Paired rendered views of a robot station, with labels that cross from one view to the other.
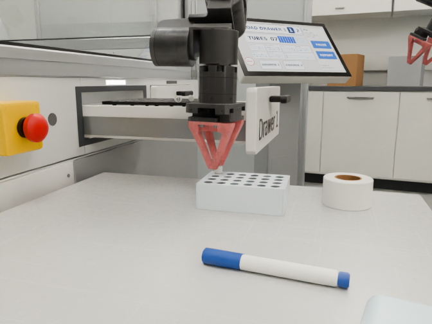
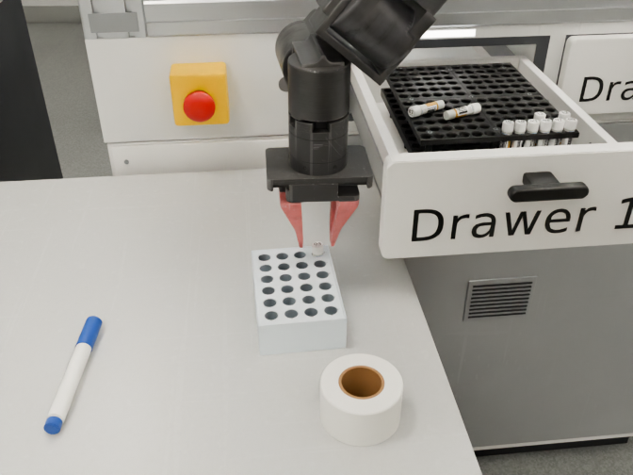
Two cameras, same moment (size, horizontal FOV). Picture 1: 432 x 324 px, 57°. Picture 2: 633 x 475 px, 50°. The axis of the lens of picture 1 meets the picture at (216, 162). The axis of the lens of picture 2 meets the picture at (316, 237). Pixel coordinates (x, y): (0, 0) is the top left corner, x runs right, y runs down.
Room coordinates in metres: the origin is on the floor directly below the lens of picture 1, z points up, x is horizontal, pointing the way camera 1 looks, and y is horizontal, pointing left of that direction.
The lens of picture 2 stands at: (0.38, -0.56, 1.22)
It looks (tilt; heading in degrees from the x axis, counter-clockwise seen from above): 34 degrees down; 67
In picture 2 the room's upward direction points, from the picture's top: straight up
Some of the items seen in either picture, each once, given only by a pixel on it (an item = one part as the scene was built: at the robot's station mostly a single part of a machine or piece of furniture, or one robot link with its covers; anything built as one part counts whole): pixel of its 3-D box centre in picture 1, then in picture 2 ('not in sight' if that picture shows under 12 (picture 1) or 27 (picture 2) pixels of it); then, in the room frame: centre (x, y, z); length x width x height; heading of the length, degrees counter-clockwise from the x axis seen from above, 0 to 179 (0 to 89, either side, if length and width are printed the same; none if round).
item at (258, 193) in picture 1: (244, 191); (296, 296); (0.57, -0.04, 0.78); 0.12 x 0.08 x 0.04; 75
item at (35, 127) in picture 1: (33, 127); (199, 105); (0.55, 0.25, 0.88); 0.04 x 0.03 x 0.04; 164
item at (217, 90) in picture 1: (217, 90); (317, 144); (0.61, 0.00, 0.93); 0.10 x 0.07 x 0.07; 162
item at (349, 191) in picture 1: (347, 190); (360, 398); (0.57, -0.19, 0.78); 0.07 x 0.07 x 0.04
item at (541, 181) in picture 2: (279, 98); (543, 185); (0.78, -0.12, 0.91); 0.07 x 0.04 x 0.01; 164
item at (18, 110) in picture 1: (13, 126); (200, 94); (0.56, 0.29, 0.88); 0.07 x 0.05 x 0.07; 164
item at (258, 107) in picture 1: (265, 115); (527, 200); (0.79, -0.10, 0.87); 0.29 x 0.02 x 0.11; 164
